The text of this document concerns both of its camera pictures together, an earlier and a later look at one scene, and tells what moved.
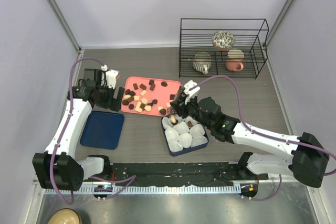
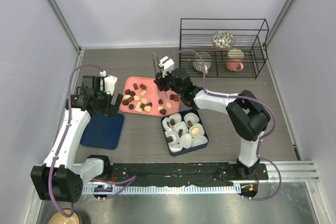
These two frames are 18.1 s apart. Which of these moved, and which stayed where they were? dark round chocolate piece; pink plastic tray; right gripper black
Moved: right gripper black
Stayed: dark round chocolate piece; pink plastic tray
